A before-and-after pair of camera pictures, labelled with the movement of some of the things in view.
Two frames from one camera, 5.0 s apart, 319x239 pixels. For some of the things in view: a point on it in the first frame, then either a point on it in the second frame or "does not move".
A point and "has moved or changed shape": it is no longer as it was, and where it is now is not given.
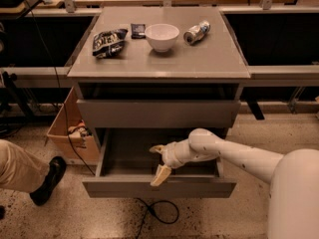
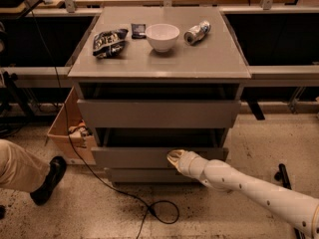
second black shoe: [2, 212] does not move
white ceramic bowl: [161, 37] does not move
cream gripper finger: [161, 175] to [174, 157]
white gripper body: [172, 155] to [189, 161]
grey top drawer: [119, 114] does not move
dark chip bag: [108, 44] does not move
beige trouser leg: [19, 170] does not move
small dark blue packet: [138, 31] does not move
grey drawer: [127, 166] has moved or changed shape
